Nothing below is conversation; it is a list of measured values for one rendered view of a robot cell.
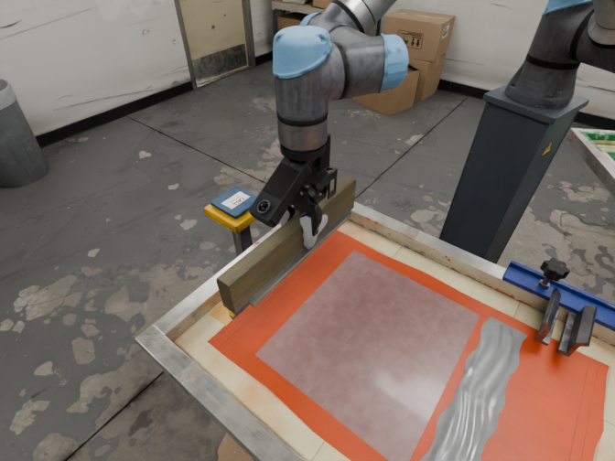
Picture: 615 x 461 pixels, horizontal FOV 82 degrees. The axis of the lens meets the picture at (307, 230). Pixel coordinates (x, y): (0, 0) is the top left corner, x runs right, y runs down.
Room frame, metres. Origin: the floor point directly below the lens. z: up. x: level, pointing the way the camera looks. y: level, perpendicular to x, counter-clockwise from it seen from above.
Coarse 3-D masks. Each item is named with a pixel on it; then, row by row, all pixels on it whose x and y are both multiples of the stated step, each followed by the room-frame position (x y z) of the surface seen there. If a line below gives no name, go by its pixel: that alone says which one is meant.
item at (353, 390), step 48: (288, 288) 0.48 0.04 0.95; (240, 336) 0.36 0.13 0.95; (288, 336) 0.36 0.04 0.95; (336, 336) 0.36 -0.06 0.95; (288, 384) 0.27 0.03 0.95; (336, 384) 0.27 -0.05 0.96; (384, 384) 0.27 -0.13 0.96; (432, 384) 0.27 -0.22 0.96; (336, 432) 0.19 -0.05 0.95; (384, 432) 0.19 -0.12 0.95; (432, 432) 0.19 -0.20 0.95; (528, 432) 0.19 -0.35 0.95
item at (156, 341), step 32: (384, 224) 0.65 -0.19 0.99; (448, 256) 0.54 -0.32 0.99; (512, 288) 0.46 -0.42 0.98; (160, 320) 0.37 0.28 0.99; (192, 320) 0.39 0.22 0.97; (160, 352) 0.31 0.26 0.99; (192, 384) 0.25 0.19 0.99; (224, 416) 0.21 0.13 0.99; (256, 448) 0.16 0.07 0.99; (288, 448) 0.16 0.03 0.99
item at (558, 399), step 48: (336, 240) 0.63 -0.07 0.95; (336, 288) 0.48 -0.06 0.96; (384, 288) 0.48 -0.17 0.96; (432, 288) 0.48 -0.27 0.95; (384, 336) 0.36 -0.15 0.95; (432, 336) 0.36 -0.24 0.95; (528, 336) 0.36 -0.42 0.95; (528, 384) 0.27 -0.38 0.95; (576, 384) 0.27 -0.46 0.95; (576, 432) 0.19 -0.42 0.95
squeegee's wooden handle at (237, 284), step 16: (336, 192) 0.57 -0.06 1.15; (352, 192) 0.60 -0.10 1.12; (320, 208) 0.52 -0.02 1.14; (336, 208) 0.56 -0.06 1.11; (352, 208) 0.61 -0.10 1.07; (288, 224) 0.47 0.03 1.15; (272, 240) 0.43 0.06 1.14; (288, 240) 0.44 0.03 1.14; (256, 256) 0.39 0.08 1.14; (272, 256) 0.41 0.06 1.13; (288, 256) 0.44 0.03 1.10; (224, 272) 0.36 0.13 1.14; (240, 272) 0.36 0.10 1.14; (256, 272) 0.38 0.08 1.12; (272, 272) 0.40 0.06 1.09; (224, 288) 0.34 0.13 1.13; (240, 288) 0.35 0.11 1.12; (256, 288) 0.37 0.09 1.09; (224, 304) 0.35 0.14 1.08; (240, 304) 0.34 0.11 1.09
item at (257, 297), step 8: (344, 216) 0.57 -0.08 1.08; (336, 224) 0.54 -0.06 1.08; (328, 232) 0.52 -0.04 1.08; (320, 240) 0.50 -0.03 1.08; (312, 248) 0.48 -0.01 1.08; (304, 256) 0.45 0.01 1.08; (288, 264) 0.43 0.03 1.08; (296, 264) 0.43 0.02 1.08; (280, 272) 0.42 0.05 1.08; (288, 272) 0.42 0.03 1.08; (272, 280) 0.40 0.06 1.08; (280, 280) 0.40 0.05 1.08; (264, 288) 0.38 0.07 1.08; (272, 288) 0.38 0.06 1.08; (256, 296) 0.36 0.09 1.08; (264, 296) 0.37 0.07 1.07; (256, 304) 0.35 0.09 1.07
